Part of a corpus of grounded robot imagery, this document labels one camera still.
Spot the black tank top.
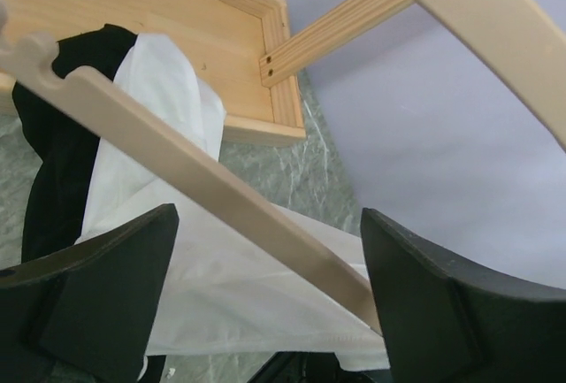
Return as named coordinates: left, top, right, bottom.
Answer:
left=11, top=23, right=167, bottom=383

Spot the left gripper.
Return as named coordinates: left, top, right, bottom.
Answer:
left=248, top=352, right=393, bottom=383

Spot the white sheer tank top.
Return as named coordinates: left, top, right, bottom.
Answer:
left=80, top=34, right=389, bottom=372

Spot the right wooden clothes rack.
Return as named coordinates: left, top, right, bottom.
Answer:
left=4, top=0, right=411, bottom=146

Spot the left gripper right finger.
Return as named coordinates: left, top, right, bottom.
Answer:
left=361, top=209, right=565, bottom=382

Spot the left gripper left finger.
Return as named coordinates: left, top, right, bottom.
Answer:
left=1, top=204, right=179, bottom=382

